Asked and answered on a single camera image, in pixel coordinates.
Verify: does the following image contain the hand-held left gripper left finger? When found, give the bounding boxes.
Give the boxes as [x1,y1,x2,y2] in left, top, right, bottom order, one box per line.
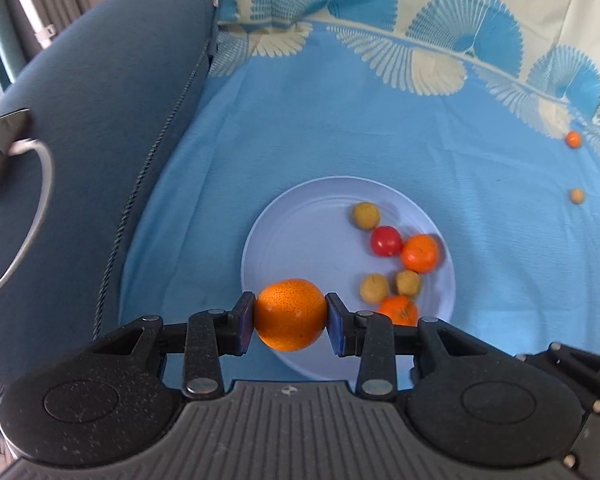
[87,291,256,401]

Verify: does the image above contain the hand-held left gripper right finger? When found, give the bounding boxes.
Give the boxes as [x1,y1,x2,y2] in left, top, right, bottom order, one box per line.
[325,292,505,401]

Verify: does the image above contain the pale blue round plate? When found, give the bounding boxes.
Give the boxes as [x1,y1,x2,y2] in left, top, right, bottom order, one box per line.
[241,176,456,381]

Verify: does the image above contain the red cherry tomato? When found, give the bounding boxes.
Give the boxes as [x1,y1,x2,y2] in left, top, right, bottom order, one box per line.
[370,226,403,257]

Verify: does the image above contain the blue bedsheet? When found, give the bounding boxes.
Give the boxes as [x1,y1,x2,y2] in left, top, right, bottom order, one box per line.
[120,25,600,396]

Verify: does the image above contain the dark blue cushion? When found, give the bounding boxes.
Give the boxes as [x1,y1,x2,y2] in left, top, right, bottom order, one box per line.
[0,0,224,411]

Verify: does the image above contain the metal pole with clamp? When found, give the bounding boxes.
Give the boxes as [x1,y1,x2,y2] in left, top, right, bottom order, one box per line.
[0,0,57,50]

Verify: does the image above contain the white cable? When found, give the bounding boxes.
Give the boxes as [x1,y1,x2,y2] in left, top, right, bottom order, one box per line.
[0,137,54,307]

